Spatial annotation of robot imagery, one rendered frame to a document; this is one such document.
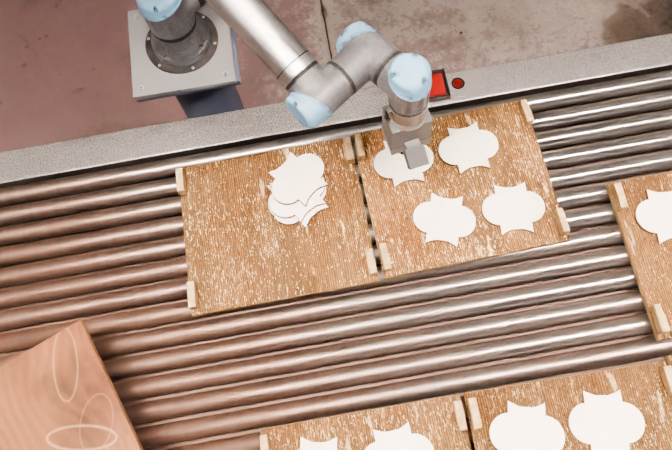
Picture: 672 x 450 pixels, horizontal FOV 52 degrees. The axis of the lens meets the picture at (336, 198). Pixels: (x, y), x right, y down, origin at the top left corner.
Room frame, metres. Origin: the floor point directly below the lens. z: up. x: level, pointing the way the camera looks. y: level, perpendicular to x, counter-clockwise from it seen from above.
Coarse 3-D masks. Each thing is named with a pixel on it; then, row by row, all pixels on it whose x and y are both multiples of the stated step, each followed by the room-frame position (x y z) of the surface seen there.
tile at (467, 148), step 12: (456, 132) 0.64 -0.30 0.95; (468, 132) 0.63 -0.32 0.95; (480, 132) 0.63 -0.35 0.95; (444, 144) 0.61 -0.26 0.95; (456, 144) 0.61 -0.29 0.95; (468, 144) 0.60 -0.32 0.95; (480, 144) 0.60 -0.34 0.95; (492, 144) 0.59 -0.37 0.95; (444, 156) 0.59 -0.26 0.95; (456, 156) 0.58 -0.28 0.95; (468, 156) 0.58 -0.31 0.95; (480, 156) 0.57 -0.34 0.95; (492, 156) 0.57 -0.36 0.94; (468, 168) 0.55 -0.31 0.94
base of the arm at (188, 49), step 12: (204, 24) 1.07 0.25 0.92; (156, 36) 1.01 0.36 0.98; (192, 36) 1.01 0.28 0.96; (204, 36) 1.03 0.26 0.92; (156, 48) 1.02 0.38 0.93; (168, 48) 1.00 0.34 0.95; (180, 48) 0.99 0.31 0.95; (192, 48) 1.00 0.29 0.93; (204, 48) 1.01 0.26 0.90; (168, 60) 0.99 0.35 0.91; (180, 60) 0.98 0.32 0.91; (192, 60) 0.98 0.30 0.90
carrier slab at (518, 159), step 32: (480, 128) 0.64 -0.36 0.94; (512, 128) 0.63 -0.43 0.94; (512, 160) 0.55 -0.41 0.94; (384, 192) 0.53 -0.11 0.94; (416, 192) 0.52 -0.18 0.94; (448, 192) 0.50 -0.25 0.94; (480, 192) 0.49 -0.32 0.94; (544, 192) 0.46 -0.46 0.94; (384, 224) 0.45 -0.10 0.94; (480, 224) 0.42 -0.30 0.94; (544, 224) 0.39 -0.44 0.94; (416, 256) 0.37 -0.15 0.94; (448, 256) 0.36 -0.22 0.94; (480, 256) 0.35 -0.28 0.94
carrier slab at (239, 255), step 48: (336, 144) 0.67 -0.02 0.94; (192, 192) 0.61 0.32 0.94; (240, 192) 0.59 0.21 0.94; (336, 192) 0.55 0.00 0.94; (192, 240) 0.50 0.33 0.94; (240, 240) 0.48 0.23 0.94; (288, 240) 0.46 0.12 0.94; (336, 240) 0.44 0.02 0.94; (240, 288) 0.37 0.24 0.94; (288, 288) 0.35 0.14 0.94; (336, 288) 0.33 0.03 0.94
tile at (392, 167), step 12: (384, 144) 0.64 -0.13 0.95; (384, 156) 0.61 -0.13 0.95; (396, 156) 0.61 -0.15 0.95; (432, 156) 0.59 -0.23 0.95; (384, 168) 0.58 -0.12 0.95; (396, 168) 0.58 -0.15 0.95; (420, 168) 0.57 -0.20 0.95; (396, 180) 0.55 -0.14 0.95; (408, 180) 0.54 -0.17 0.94; (420, 180) 0.54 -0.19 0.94
